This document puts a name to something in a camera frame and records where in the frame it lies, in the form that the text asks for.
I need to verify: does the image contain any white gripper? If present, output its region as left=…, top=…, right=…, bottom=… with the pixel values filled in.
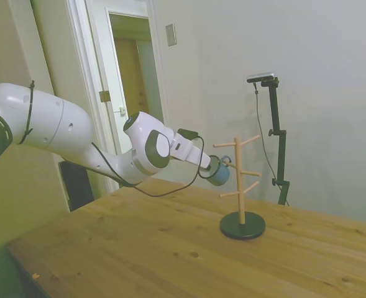
left=169, top=132, right=219, bottom=180

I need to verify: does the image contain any blue ceramic mug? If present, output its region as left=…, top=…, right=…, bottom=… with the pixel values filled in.
left=205, top=155, right=232, bottom=187

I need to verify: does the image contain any wooden mug tree black base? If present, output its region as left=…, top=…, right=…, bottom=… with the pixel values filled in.
left=213, top=134, right=267, bottom=240

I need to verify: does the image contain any black flat panel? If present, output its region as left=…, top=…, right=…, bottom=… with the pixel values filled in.
left=58, top=159, right=95, bottom=214

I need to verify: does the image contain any black zip tie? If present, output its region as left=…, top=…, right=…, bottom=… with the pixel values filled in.
left=17, top=79, right=36, bottom=145

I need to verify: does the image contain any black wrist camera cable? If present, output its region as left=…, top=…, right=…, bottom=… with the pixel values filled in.
left=90, top=133, right=206, bottom=197

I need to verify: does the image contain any black jointed camera stand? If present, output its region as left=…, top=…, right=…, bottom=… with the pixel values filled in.
left=259, top=77, right=291, bottom=207

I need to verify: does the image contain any exterior camera on stand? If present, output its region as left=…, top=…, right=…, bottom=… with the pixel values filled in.
left=246, top=71, right=277, bottom=84

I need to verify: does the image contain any grey wall switch plate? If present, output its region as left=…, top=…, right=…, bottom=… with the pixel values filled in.
left=165, top=23, right=178, bottom=48

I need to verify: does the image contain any white door frame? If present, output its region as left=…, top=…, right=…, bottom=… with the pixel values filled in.
left=65, top=0, right=171, bottom=195

